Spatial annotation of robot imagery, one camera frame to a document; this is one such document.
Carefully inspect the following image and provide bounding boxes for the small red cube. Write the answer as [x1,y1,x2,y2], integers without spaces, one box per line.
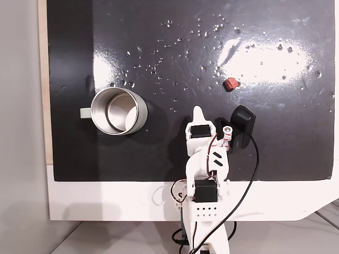
[222,77,240,93]

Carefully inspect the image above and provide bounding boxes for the stainless steel mug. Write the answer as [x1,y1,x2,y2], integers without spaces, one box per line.
[80,87,149,136]

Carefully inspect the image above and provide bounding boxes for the black glossy table mat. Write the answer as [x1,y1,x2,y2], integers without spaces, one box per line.
[46,0,339,183]

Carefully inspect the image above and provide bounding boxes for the light wooden board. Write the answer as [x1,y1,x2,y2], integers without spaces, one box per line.
[38,0,54,165]

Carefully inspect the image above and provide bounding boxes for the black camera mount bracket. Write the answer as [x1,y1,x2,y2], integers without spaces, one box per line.
[213,115,231,133]

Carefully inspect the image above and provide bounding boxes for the black oval camera box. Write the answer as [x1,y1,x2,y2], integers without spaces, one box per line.
[228,105,257,156]

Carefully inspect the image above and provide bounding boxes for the red black white servo wire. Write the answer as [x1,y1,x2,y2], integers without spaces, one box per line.
[170,179,189,205]

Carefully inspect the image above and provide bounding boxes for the black camera cable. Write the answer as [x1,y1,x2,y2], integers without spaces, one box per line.
[189,133,260,254]

